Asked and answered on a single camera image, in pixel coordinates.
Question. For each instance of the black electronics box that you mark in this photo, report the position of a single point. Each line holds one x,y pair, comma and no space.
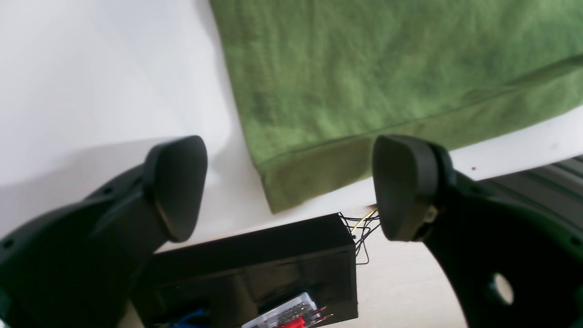
241,277

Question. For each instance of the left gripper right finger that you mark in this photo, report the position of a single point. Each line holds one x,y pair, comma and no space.
510,246

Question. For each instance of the olive green T-shirt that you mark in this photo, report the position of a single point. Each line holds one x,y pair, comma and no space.
317,81

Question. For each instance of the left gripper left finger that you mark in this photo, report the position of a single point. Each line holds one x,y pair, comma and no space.
76,266

